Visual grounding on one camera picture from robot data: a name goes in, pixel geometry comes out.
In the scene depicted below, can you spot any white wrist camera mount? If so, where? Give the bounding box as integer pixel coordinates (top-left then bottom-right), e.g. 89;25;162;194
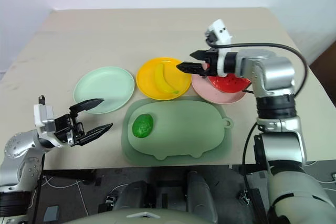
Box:
33;103;64;148
204;19;234;78

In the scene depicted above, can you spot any pink plate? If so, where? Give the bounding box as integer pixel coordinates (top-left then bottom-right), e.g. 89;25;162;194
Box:
191;73;247;104

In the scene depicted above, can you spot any dark grey rounded shape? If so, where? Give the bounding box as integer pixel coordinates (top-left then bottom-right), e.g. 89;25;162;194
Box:
185;170;219;224
112;180;158;212

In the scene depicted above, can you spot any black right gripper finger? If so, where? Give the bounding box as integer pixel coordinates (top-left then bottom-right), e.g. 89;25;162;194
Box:
190;49;211;61
176;61;208;76

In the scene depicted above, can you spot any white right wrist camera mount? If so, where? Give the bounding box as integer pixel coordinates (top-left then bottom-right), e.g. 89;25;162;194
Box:
204;19;234;78

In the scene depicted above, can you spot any red toy watermelon slice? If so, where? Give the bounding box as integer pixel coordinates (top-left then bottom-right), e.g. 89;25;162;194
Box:
208;74;250;94

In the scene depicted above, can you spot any green silicone mat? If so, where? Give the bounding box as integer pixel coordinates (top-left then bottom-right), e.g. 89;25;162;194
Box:
121;96;233;167

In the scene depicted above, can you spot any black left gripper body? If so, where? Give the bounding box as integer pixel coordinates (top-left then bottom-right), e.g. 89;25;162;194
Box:
54;112;86;147

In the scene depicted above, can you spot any green round toy fruit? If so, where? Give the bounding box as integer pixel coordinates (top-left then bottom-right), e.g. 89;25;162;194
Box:
132;113;154;138

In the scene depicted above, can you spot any yellow plate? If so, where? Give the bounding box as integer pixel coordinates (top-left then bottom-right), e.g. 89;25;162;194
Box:
136;57;192;101

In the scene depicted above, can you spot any grey-green robot torso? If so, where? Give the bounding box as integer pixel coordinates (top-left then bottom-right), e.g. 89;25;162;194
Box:
62;207;218;224

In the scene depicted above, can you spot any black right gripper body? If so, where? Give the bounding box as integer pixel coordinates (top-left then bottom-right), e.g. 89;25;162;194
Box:
201;48;219;78

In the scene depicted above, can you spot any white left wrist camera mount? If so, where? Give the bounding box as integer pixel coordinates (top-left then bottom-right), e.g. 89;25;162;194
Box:
33;103;64;148

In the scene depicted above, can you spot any white floor cable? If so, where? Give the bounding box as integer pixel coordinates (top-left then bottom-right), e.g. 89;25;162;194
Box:
41;176;89;217

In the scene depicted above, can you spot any light green plate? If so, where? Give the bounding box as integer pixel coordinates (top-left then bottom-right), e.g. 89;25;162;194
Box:
73;66;135;115

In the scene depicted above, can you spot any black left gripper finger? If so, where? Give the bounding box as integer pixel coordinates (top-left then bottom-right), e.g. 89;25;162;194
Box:
78;123;114;146
69;98;105;113

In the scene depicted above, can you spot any light green cutting board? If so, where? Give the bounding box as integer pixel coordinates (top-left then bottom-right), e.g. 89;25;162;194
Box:
128;102;234;161

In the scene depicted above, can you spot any yellow toy banana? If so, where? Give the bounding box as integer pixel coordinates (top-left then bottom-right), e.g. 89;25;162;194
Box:
154;63;180;95

